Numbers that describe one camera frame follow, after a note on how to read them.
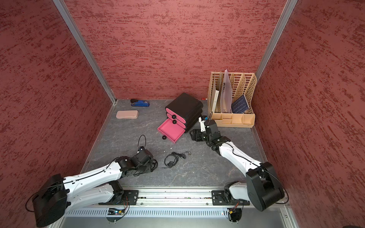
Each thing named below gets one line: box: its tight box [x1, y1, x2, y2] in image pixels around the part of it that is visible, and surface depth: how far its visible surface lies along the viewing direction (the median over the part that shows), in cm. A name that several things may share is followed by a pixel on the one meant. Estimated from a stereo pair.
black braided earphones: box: [171, 151, 192, 161], surface depth 91 cm
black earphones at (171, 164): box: [163, 154, 180, 169], surface depth 87 cm
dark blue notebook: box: [230, 94, 250, 114], surface depth 105 cm
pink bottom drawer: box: [157, 118, 186, 144], surface depth 100 cm
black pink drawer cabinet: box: [165, 92, 204, 134], surface depth 97 cm
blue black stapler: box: [130, 98, 150, 107], surface depth 119 cm
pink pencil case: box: [115, 110, 139, 120], surface depth 112 cm
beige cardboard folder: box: [211, 72, 222, 113], surface depth 93 cm
